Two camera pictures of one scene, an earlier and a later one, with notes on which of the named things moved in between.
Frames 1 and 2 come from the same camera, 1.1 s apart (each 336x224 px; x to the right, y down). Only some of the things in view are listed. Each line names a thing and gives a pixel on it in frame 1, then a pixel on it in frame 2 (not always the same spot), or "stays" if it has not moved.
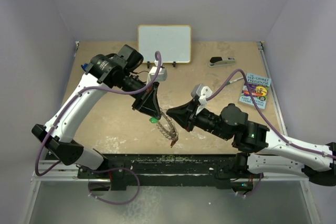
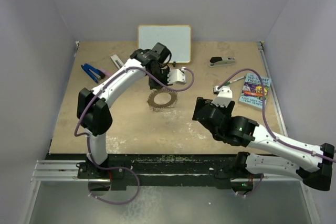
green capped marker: x=230 y=82 stays
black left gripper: x=151 y=106 -> x=153 y=85
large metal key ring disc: x=171 y=123 -> x=161 y=99
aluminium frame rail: x=62 y=172 stays
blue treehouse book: x=260 y=86 stays
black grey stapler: x=219 y=61 stays
